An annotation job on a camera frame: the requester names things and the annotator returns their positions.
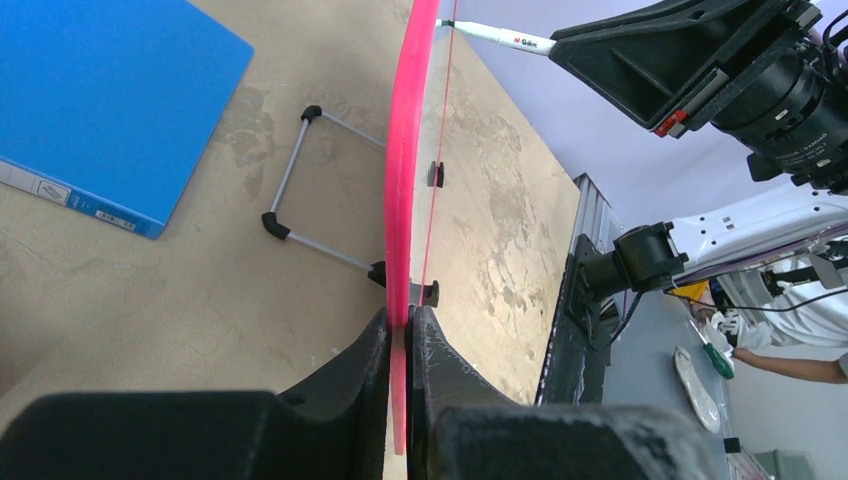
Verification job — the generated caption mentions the white shoe sole object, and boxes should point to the white shoe sole object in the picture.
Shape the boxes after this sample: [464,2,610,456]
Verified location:
[672,347,721,434]

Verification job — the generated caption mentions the white green marker pen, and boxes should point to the white green marker pen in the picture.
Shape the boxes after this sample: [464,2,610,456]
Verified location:
[435,19,556,56]

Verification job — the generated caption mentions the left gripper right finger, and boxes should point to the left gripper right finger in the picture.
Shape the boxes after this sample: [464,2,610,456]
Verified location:
[406,307,715,479]

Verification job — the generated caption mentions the person in white shirt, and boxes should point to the person in white shirt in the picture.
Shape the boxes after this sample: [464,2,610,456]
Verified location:
[691,281,847,384]

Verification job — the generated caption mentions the aluminium base frame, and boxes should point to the aluminium base frame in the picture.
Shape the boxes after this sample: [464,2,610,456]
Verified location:
[534,174,620,405]

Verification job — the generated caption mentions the pink framed whiteboard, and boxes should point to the pink framed whiteboard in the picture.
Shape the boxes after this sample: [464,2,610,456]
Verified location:
[384,1,458,456]

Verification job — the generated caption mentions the blue folder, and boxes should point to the blue folder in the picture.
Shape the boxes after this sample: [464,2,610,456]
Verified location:
[1,1,254,239]

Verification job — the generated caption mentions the green handled screwdriver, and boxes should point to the green handled screwdriver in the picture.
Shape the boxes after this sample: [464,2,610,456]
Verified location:
[690,321,735,380]

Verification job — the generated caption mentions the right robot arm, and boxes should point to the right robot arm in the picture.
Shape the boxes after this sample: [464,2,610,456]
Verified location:
[549,1,847,298]

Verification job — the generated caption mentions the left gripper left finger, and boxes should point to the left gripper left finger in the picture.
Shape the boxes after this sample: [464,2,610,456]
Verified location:
[1,311,390,479]

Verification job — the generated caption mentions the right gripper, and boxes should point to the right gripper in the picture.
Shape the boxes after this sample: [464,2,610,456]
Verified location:
[548,1,822,140]

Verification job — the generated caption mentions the black whiteboard stand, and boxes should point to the black whiteboard stand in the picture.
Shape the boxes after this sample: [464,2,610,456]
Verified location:
[260,104,445,309]

